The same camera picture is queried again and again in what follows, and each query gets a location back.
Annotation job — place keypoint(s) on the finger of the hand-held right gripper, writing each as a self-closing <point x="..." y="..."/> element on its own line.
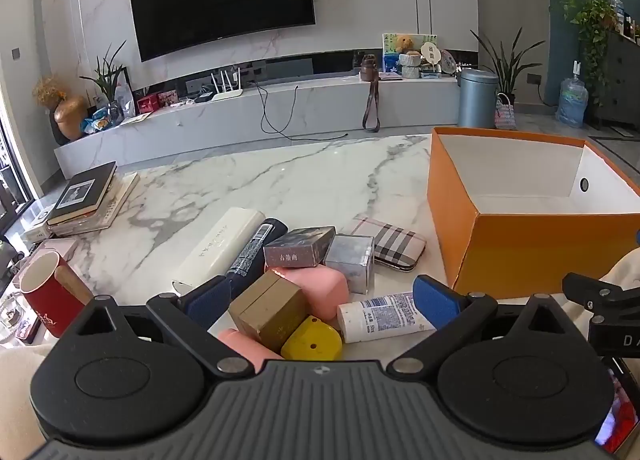
<point x="595" y="292"/>

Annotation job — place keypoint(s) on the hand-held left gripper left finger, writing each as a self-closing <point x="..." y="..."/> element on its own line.
<point x="207" y="302"/>

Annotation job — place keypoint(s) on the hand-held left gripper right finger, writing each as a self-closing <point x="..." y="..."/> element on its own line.
<point x="435" y="302"/>

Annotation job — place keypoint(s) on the white glasses case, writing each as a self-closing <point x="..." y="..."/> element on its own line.
<point x="215" y="250"/>

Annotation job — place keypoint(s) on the white cream tube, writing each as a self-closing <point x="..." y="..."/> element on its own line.
<point x="380" y="315"/>

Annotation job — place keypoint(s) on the brown cardboard box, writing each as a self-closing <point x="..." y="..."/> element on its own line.
<point x="270" y="315"/>

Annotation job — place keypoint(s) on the dark blue tube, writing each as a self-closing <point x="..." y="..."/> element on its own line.
<point x="255" y="250"/>

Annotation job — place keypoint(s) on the plaid case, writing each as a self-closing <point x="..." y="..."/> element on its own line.
<point x="395" y="240"/>

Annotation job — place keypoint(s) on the orange cardboard box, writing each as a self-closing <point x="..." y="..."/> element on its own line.
<point x="525" y="250"/>

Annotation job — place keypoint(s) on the silver box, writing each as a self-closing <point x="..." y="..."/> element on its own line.
<point x="350" y="260"/>

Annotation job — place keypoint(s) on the dark card box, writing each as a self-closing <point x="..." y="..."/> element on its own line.
<point x="300" y="250"/>

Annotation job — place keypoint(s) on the large pink case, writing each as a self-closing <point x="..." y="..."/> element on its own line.
<point x="325" y="290"/>

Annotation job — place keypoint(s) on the cream cloth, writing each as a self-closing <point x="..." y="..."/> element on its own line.
<point x="625" y="270"/>

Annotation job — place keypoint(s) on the phone with colourful screen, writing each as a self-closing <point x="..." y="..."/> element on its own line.
<point x="620" y="405"/>

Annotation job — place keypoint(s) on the yellow plastic case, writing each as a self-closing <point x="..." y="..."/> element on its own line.
<point x="310" y="340"/>

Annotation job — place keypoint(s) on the stack of books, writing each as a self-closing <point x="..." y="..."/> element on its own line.
<point x="117" y="205"/>

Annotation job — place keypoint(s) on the red mug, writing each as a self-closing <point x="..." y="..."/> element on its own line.
<point x="45" y="305"/>

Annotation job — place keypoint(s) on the black book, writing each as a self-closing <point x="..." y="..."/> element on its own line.
<point x="80" y="192"/>

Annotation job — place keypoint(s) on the glass ashtray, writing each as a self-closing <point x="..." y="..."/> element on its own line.
<point x="15" y="320"/>

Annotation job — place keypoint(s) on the blue water bottle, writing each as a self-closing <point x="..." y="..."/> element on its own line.
<point x="572" y="100"/>

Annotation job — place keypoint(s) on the paper sheet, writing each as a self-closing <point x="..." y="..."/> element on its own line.
<point x="136" y="119"/>

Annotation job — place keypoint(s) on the woven basket bag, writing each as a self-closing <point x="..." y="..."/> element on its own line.
<point x="505" y="115"/>

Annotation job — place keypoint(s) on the grey trash can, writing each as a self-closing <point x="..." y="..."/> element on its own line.
<point x="477" y="100"/>

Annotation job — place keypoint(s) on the grey cabinet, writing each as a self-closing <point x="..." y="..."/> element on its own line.
<point x="620" y="85"/>

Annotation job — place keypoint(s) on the white router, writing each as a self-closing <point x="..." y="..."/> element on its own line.
<point x="227" y="93"/>

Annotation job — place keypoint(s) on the blue snack bags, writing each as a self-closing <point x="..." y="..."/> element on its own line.
<point x="100" y="121"/>

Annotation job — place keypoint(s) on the white packet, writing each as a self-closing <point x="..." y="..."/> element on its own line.
<point x="125" y="100"/>

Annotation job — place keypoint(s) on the bronze vase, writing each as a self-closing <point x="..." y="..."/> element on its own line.
<point x="70" y="118"/>

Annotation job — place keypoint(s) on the white green pot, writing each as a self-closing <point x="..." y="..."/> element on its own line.
<point x="411" y="65"/>

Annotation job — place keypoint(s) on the long-leaf potted plant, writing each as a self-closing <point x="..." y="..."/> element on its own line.
<point x="505" y="70"/>

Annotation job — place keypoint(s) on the green potted plant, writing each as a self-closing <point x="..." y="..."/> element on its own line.
<point x="107" y="78"/>

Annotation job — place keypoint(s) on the round paper fan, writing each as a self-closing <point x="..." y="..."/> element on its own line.
<point x="431" y="54"/>

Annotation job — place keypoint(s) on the bear picture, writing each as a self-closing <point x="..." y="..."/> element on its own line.
<point x="395" y="48"/>

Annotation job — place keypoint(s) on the dried flowers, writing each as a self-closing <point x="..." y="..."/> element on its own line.
<point x="47" y="93"/>

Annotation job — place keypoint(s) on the hanging ivy plant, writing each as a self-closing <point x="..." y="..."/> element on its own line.
<point x="592" y="25"/>

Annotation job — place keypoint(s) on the black wall socket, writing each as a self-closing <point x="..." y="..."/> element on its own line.
<point x="533" y="79"/>

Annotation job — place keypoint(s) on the black picture frame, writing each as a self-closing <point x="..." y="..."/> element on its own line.
<point x="125" y="78"/>

